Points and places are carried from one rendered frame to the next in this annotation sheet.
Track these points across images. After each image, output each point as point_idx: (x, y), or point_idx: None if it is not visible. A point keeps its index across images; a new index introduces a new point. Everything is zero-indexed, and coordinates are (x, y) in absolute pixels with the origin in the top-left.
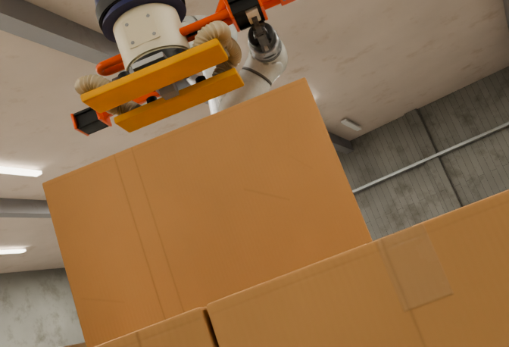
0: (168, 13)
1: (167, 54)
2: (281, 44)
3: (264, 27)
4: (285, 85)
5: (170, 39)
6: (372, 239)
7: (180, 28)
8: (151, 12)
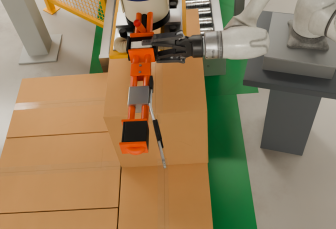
0: (129, 2)
1: (127, 22)
2: (219, 57)
3: (173, 54)
4: (104, 108)
5: (128, 17)
6: (120, 163)
7: (136, 13)
8: None
